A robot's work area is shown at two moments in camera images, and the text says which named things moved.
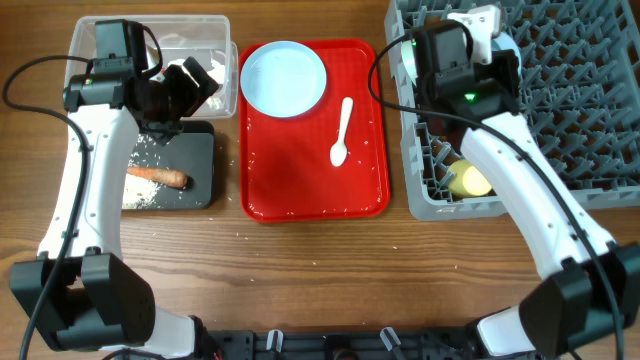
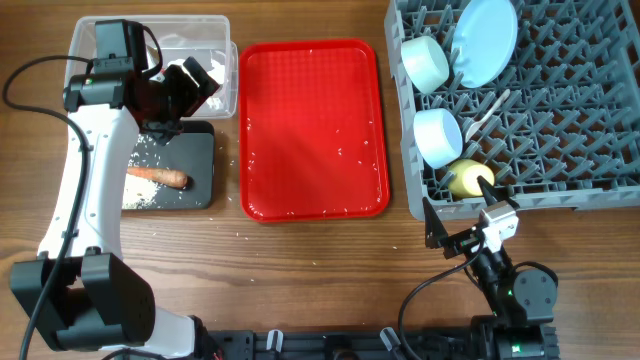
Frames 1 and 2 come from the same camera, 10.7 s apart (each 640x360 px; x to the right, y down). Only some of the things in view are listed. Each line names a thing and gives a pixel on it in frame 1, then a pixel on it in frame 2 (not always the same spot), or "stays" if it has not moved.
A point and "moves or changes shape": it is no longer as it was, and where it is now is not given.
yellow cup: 468,180 stays
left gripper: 193,96 stays
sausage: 162,175 stays
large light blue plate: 283,78 moves or changes shape
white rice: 139,192 stays
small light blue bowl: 503,41 to 438,136
